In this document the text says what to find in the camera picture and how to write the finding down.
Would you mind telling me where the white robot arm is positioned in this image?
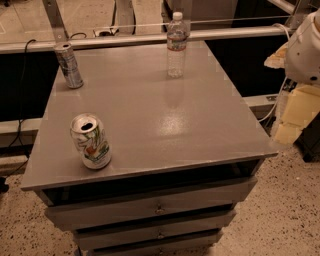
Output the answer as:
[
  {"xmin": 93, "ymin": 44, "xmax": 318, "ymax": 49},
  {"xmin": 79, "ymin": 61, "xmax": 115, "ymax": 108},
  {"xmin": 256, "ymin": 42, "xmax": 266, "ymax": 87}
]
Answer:
[{"xmin": 285, "ymin": 9, "xmax": 320, "ymax": 85}]

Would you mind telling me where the clear plastic water bottle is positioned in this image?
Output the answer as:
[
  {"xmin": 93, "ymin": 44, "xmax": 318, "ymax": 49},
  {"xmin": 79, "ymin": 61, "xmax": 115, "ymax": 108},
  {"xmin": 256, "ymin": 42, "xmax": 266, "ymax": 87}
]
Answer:
[{"xmin": 167, "ymin": 12, "xmax": 188, "ymax": 78}]

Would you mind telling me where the grey drawer cabinet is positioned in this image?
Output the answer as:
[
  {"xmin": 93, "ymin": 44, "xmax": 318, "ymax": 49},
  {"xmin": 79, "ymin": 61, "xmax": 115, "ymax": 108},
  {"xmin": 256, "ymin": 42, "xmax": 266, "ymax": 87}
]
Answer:
[{"xmin": 20, "ymin": 40, "xmax": 279, "ymax": 256}]

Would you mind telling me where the white green soda can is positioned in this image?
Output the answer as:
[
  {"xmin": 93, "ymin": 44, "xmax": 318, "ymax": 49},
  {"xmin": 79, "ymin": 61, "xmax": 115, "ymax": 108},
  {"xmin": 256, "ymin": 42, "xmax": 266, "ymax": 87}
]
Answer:
[{"xmin": 70, "ymin": 113, "xmax": 111, "ymax": 170}]

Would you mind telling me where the top grey drawer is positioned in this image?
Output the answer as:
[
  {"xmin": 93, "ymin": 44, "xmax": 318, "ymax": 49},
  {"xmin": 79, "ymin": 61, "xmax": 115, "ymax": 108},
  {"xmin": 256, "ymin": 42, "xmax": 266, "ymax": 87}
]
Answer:
[{"xmin": 45, "ymin": 177, "xmax": 257, "ymax": 231}]

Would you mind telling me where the grey drawer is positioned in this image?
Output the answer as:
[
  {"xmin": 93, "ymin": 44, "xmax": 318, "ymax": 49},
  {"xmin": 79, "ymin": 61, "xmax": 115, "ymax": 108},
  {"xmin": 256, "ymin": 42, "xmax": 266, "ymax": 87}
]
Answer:
[
  {"xmin": 45, "ymin": 177, "xmax": 257, "ymax": 231},
  {"xmin": 74, "ymin": 207, "xmax": 235, "ymax": 250},
  {"xmin": 90, "ymin": 229, "xmax": 222, "ymax": 256}
]

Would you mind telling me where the slim silver drink can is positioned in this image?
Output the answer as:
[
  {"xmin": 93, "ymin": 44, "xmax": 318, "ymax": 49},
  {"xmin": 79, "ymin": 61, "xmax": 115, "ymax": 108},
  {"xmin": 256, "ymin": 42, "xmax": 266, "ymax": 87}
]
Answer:
[{"xmin": 54, "ymin": 42, "xmax": 84, "ymax": 89}]

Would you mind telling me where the bottom grey drawer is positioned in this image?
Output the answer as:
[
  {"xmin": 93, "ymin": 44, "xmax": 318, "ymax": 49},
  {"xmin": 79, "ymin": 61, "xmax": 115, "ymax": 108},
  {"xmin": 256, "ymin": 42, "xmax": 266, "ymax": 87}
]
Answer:
[{"xmin": 90, "ymin": 229, "xmax": 222, "ymax": 256}]

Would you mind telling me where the diagonal metal strut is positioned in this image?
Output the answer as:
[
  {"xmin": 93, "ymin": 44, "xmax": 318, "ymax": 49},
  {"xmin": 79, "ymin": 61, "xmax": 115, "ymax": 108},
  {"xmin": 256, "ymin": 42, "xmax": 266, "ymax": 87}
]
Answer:
[{"xmin": 42, "ymin": 0, "xmax": 69, "ymax": 42}]

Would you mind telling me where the middle grey drawer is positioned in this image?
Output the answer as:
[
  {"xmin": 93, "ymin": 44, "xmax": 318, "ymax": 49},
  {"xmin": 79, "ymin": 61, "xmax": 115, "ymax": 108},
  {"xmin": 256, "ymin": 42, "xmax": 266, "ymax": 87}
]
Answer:
[{"xmin": 74, "ymin": 207, "xmax": 235, "ymax": 250}]

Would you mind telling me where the horizontal metal rail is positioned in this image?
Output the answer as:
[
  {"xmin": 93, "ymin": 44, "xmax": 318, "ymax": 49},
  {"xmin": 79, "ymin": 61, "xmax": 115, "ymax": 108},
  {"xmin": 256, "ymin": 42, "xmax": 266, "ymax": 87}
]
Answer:
[{"xmin": 0, "ymin": 23, "xmax": 294, "ymax": 54}]

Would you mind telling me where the black cable left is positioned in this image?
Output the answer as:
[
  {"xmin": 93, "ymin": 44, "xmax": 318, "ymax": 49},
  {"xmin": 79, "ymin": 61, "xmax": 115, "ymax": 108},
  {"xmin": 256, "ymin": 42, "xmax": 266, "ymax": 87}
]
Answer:
[{"xmin": 6, "ymin": 38, "xmax": 38, "ymax": 174}]

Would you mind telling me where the white cable right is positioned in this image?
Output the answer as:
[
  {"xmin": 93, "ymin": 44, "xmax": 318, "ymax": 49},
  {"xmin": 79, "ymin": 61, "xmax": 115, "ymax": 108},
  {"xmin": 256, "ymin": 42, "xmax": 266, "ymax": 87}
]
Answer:
[{"xmin": 258, "ymin": 23, "xmax": 292, "ymax": 123}]

